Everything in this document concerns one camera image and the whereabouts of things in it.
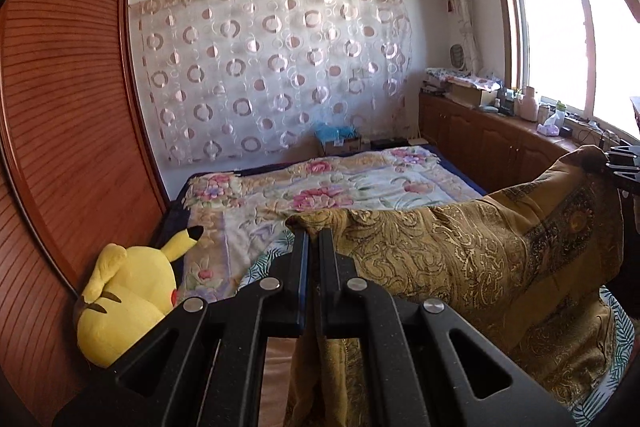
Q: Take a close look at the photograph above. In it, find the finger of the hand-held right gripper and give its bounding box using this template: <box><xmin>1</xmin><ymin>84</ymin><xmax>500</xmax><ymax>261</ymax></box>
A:
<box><xmin>615</xmin><ymin>170</ymin><xmax>640</xmax><ymax>196</ymax></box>
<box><xmin>610</xmin><ymin>146</ymin><xmax>640</xmax><ymax>168</ymax></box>

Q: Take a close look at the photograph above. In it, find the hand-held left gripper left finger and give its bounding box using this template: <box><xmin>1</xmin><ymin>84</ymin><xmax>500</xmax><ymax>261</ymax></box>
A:
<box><xmin>52</xmin><ymin>227</ymin><xmax>313</xmax><ymax>427</ymax></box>

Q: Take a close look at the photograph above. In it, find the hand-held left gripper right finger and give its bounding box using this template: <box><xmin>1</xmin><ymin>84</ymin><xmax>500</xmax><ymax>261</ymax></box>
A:
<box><xmin>315</xmin><ymin>227</ymin><xmax>576</xmax><ymax>427</ymax></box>

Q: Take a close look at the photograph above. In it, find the golden patterned garment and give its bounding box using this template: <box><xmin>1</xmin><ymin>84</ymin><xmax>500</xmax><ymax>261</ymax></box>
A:
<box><xmin>285</xmin><ymin>146</ymin><xmax>626</xmax><ymax>427</ymax></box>

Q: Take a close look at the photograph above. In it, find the tissue pack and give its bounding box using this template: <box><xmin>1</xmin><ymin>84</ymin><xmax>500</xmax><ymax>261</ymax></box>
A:
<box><xmin>537</xmin><ymin>112</ymin><xmax>563</xmax><ymax>136</ymax></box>

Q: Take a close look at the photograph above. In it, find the wood framed window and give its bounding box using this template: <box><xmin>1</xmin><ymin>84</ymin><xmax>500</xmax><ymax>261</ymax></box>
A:
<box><xmin>487</xmin><ymin>0</ymin><xmax>640</xmax><ymax>148</ymax></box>

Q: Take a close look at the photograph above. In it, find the floral quilt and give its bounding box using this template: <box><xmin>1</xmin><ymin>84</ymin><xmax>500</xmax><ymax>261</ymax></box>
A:
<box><xmin>182</xmin><ymin>146</ymin><xmax>483</xmax><ymax>303</ymax></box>

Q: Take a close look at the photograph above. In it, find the wooden low cabinet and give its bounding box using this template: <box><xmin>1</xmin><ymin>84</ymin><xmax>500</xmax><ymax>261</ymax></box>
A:
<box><xmin>417</xmin><ymin>89</ymin><xmax>621</xmax><ymax>195</ymax></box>

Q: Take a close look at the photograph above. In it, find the leaf print bed sheet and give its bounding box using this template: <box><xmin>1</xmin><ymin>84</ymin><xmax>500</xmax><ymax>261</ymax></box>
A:
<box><xmin>240</xmin><ymin>237</ymin><xmax>638</xmax><ymax>427</ymax></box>

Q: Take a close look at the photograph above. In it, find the open cardboard box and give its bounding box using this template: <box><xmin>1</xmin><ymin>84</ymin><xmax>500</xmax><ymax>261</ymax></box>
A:
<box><xmin>446</xmin><ymin>82</ymin><xmax>498</xmax><ymax>108</ymax></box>

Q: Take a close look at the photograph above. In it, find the blue plastic bag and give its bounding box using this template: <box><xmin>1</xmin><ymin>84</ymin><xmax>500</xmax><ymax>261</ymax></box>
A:
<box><xmin>315</xmin><ymin>124</ymin><xmax>358</xmax><ymax>144</ymax></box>

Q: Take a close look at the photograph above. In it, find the yellow plush toy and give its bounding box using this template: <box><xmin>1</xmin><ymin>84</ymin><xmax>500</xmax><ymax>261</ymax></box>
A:
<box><xmin>74</xmin><ymin>224</ymin><xmax>205</xmax><ymax>369</ymax></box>

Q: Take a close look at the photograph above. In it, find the floral cloth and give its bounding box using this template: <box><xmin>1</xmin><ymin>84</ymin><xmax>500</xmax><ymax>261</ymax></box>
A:
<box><xmin>425</xmin><ymin>67</ymin><xmax>503</xmax><ymax>92</ymax></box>

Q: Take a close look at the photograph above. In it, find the small round fan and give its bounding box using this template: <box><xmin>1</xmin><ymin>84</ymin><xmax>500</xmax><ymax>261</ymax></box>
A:
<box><xmin>448</xmin><ymin>44</ymin><xmax>471</xmax><ymax>72</ymax></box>

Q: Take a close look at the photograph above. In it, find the circle patterned sheer curtain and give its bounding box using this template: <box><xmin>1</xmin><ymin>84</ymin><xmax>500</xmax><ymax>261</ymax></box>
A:
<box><xmin>129</xmin><ymin>0</ymin><xmax>426</xmax><ymax>168</ymax></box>

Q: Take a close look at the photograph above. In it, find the wooden slatted wardrobe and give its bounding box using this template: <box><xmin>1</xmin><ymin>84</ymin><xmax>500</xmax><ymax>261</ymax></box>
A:
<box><xmin>0</xmin><ymin>0</ymin><xmax>168</xmax><ymax>427</ymax></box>

